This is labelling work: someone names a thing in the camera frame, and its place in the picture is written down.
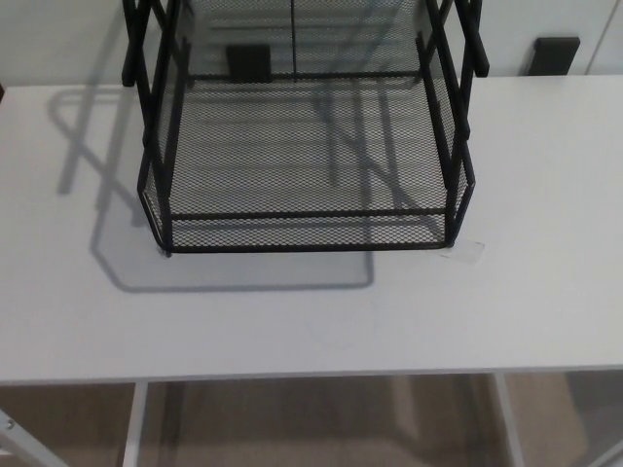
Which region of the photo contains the white storage cabinet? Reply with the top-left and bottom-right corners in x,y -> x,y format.
0,0 -> 623,91

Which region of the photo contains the black cabinet door handle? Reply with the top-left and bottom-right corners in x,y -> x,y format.
522,35 -> 581,77
226,44 -> 272,80

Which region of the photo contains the white metal-framed desk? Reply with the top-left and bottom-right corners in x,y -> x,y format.
0,72 -> 623,467

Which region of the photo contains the black wire file rack frame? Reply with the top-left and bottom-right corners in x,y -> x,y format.
121,0 -> 490,258

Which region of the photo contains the clear tape piece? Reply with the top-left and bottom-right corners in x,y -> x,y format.
439,237 -> 488,267

